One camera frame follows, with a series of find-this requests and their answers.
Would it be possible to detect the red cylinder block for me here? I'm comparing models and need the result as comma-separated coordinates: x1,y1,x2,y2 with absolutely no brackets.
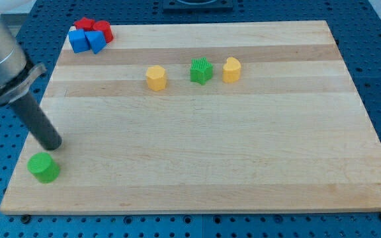
92,20,114,43

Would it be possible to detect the green cylinder block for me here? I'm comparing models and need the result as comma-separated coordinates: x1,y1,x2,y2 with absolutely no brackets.
27,152,60,183

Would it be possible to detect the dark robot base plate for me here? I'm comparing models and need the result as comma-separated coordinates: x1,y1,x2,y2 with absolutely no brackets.
162,0,234,13

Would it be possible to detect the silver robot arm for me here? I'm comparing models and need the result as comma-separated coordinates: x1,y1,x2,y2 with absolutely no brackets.
0,0,62,150

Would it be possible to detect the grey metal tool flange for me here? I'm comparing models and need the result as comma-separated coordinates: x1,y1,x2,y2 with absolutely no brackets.
0,63,47,106

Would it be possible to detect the yellow hexagon block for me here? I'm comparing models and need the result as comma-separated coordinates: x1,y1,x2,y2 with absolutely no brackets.
146,65,167,91

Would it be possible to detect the wooden board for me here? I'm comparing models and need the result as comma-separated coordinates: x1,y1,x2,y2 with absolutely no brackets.
0,20,381,215

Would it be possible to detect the yellow heart block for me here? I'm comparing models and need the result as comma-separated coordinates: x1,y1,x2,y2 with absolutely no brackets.
222,57,241,83

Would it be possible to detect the blue triangle block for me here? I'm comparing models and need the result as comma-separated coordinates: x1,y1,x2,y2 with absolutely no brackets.
85,31,106,54

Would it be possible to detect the blue cube block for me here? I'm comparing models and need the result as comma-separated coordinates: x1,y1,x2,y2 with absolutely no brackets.
67,29,90,54

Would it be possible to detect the green star block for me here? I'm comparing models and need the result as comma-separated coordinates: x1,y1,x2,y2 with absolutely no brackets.
190,58,213,85

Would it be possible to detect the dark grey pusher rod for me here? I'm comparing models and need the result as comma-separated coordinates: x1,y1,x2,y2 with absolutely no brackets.
10,92,62,151

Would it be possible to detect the red star block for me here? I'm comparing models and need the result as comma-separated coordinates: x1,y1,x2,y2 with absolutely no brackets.
74,17,95,31

